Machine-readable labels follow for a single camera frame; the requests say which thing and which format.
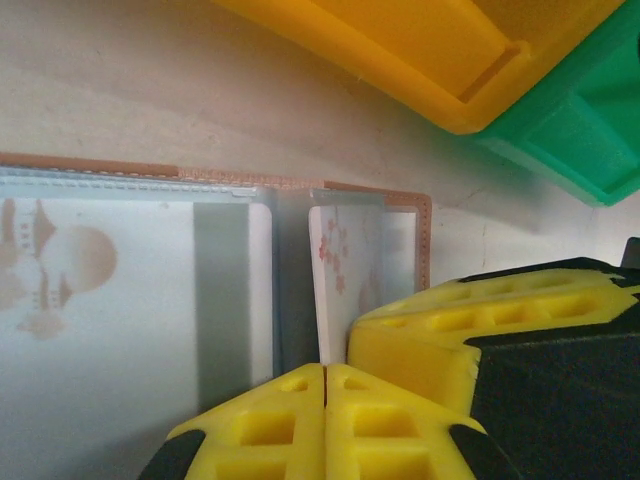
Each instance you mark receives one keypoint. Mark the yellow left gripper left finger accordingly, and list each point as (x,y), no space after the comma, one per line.
(225,420)

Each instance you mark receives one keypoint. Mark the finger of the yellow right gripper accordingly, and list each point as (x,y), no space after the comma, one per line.
(550,282)
(400,350)

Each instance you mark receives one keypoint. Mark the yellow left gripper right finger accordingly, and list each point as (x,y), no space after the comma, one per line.
(430,430)

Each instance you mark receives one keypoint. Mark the tan leather card holder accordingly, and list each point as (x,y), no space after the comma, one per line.
(250,177)

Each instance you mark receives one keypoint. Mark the green plastic bin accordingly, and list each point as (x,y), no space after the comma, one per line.
(575,140)

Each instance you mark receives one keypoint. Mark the yellow plastic bin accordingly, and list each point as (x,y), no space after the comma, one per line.
(400,50)

